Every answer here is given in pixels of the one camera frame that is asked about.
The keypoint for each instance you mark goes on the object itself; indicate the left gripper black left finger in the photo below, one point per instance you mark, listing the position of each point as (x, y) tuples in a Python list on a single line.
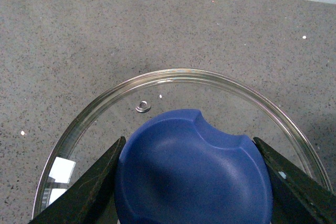
[(86, 200)]

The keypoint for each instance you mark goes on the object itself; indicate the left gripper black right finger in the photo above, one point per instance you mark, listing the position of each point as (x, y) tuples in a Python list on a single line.
[(297, 198)]

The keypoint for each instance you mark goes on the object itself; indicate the glass lid blue knob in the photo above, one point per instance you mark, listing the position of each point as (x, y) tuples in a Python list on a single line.
[(189, 156)]

